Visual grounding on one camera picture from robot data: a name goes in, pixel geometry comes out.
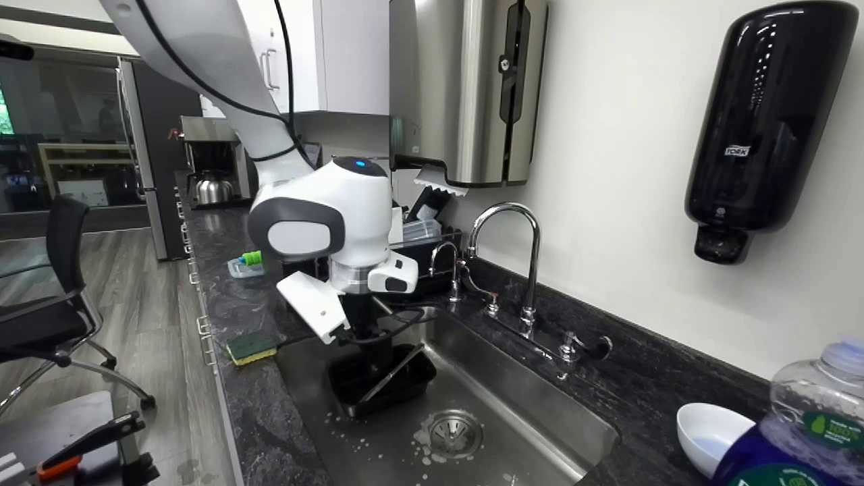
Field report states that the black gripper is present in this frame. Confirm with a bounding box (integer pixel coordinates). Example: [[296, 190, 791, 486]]
[[338, 290, 405, 382]]

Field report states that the silver butter knife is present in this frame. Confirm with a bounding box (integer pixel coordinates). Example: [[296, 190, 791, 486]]
[[357, 352, 424, 410]]

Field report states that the black lunchbox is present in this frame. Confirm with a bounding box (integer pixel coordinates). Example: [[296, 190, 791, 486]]
[[326, 343, 440, 421]]

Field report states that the metal sink drain strainer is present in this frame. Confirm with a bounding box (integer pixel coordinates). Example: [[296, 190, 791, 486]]
[[424, 405, 488, 462]]

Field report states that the black dish rack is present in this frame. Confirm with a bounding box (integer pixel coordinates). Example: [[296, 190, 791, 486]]
[[285, 202, 463, 312]]

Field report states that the small chrome faucet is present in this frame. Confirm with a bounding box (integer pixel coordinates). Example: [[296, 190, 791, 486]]
[[427, 239, 466, 306]]

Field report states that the green yellow sponge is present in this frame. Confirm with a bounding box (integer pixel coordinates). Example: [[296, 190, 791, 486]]
[[220, 331, 281, 371]]

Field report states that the clear plastic container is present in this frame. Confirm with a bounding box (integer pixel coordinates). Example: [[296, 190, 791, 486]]
[[399, 217, 444, 246]]

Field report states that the stainless steel sink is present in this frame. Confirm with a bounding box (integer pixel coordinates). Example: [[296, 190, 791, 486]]
[[273, 306, 624, 486]]

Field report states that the small green blue item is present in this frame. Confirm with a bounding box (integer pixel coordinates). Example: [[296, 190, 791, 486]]
[[223, 248, 270, 281]]

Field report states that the black dish brush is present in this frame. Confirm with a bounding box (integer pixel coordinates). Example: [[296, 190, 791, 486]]
[[408, 185, 454, 228]]

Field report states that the tall chrome faucet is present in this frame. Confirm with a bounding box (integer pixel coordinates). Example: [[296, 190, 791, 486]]
[[463, 200, 547, 337]]

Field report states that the silver kettle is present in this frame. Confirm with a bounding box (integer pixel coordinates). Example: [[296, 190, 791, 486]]
[[188, 171, 239, 209]]

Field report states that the black coffee machine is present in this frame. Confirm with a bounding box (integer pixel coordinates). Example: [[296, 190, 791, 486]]
[[177, 113, 255, 209]]

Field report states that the steel paper towel dispenser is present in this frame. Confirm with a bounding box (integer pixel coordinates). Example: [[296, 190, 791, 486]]
[[385, 0, 552, 198]]

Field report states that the black office chair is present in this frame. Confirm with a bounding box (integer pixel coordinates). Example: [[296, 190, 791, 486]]
[[0, 194, 160, 413]]

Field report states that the small white bowl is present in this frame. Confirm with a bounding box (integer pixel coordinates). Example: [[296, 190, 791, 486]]
[[671, 400, 758, 482]]

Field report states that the blue dish soap bottle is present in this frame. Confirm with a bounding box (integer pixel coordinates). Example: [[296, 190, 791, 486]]
[[710, 335, 864, 486]]

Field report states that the black soap dispenser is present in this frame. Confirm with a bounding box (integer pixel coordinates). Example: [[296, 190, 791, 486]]
[[679, 0, 864, 269]]

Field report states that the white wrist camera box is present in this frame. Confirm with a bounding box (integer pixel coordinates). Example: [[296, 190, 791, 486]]
[[273, 269, 354, 348]]

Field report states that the chrome faucet handle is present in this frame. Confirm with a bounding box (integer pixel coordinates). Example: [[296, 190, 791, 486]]
[[551, 328, 620, 369]]

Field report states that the orange handled black tool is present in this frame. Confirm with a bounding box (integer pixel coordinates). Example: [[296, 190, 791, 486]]
[[33, 408, 147, 483]]

